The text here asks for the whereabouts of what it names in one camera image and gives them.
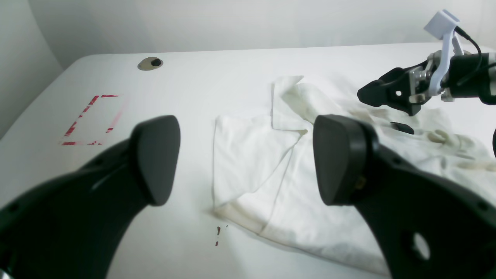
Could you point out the right table cable grommet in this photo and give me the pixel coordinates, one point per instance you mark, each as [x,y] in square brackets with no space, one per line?
[150,63]

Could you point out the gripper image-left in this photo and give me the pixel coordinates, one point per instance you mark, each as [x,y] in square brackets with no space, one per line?
[404,89]

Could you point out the red tape rectangle marking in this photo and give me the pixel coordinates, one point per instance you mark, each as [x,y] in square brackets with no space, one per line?
[97,120]

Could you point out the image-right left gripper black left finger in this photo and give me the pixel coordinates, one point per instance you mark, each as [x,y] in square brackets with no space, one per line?
[71,226]

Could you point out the white printed T-shirt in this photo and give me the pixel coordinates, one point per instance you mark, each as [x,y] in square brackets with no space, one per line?
[264,174]

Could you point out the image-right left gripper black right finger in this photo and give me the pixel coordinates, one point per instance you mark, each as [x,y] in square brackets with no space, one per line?
[427,227]

